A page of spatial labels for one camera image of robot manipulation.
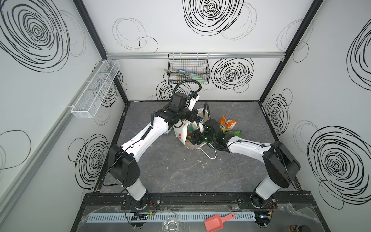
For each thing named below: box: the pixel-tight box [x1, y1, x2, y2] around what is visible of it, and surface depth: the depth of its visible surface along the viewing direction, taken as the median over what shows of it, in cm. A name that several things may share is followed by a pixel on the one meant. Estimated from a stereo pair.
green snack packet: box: [225, 130, 243, 138], surface depth 98 cm
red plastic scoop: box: [203, 213, 236, 232], surface depth 69 cm
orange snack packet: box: [219, 115, 237, 133], surface depth 96 cm
